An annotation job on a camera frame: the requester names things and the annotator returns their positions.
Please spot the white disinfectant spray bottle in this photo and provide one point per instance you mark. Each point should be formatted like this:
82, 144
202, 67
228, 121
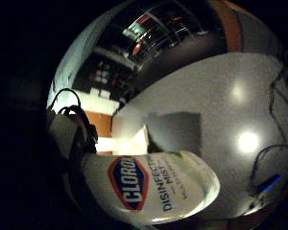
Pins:
156, 188

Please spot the white counter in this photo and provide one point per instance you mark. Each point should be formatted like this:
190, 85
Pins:
92, 100

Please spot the metal shelf rack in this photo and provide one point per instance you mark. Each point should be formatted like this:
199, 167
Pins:
163, 32

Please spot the orange cabinet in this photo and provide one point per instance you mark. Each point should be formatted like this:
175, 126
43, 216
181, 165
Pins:
100, 124

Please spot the black device with blue light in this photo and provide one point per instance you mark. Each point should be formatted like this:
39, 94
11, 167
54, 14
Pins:
268, 186

